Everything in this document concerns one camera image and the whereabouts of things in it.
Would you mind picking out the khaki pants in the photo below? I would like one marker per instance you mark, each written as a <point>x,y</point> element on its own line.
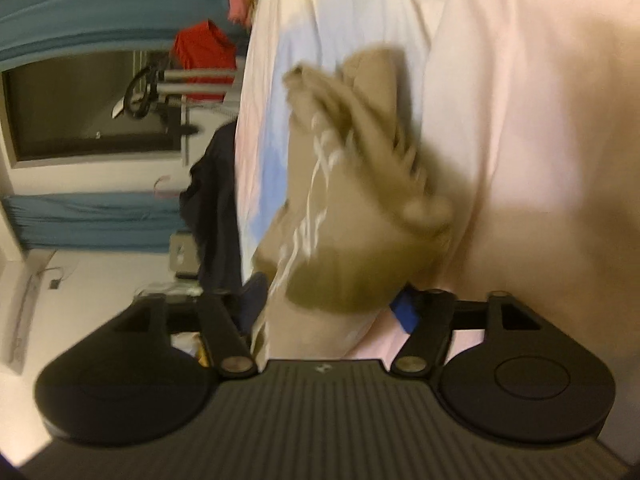
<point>350,240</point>

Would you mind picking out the red cloth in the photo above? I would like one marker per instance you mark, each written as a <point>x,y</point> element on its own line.
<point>205,45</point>

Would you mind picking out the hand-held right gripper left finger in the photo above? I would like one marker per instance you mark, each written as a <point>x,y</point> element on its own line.
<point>215,320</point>

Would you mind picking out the window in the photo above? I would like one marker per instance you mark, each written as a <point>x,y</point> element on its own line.
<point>75,110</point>

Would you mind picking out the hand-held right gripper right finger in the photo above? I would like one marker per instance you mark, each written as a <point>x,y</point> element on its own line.
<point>404,310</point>

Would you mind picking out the pink cream bed sheet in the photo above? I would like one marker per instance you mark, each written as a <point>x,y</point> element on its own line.
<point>525,135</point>

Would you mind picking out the blue curtain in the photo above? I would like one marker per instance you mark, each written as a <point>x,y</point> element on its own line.
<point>90,220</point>
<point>100,10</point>

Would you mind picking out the dark navy garment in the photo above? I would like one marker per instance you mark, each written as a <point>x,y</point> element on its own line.
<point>215,210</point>

